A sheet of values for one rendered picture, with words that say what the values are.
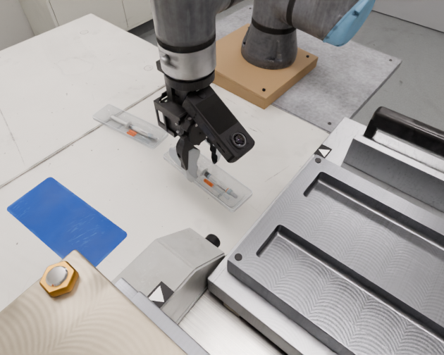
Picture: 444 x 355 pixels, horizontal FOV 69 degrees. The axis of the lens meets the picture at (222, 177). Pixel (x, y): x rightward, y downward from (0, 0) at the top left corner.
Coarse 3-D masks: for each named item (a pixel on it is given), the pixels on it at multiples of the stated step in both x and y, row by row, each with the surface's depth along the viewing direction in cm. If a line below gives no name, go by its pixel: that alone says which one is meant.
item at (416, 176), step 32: (352, 128) 43; (352, 160) 39; (384, 160) 36; (416, 160) 40; (416, 192) 36; (256, 224) 34; (224, 288) 30; (256, 320) 29; (288, 320) 28; (288, 352) 29; (320, 352) 27
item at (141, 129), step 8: (104, 112) 76; (112, 112) 76; (120, 112) 76; (104, 120) 74; (112, 120) 74; (120, 120) 74; (128, 120) 74; (136, 120) 74; (144, 120) 74; (120, 128) 72; (128, 128) 72; (136, 128) 72; (144, 128) 72; (152, 128) 72; (160, 128) 72; (136, 136) 71; (144, 136) 71; (152, 136) 71; (160, 136) 71; (152, 144) 69
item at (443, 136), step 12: (384, 108) 40; (372, 120) 41; (384, 120) 39; (396, 120) 39; (408, 120) 38; (372, 132) 42; (396, 132) 39; (408, 132) 38; (420, 132) 38; (432, 132) 37; (420, 144) 38; (432, 144) 38
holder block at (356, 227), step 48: (288, 192) 34; (336, 192) 36; (384, 192) 34; (288, 240) 32; (336, 240) 30; (384, 240) 32; (432, 240) 32; (288, 288) 27; (336, 288) 29; (384, 288) 27; (432, 288) 27; (336, 336) 25; (384, 336) 26; (432, 336) 26
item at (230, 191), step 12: (168, 156) 62; (204, 156) 62; (180, 168) 61; (204, 168) 61; (216, 168) 61; (204, 180) 59; (216, 180) 59; (228, 180) 59; (216, 192) 57; (228, 192) 57; (240, 192) 57; (228, 204) 56
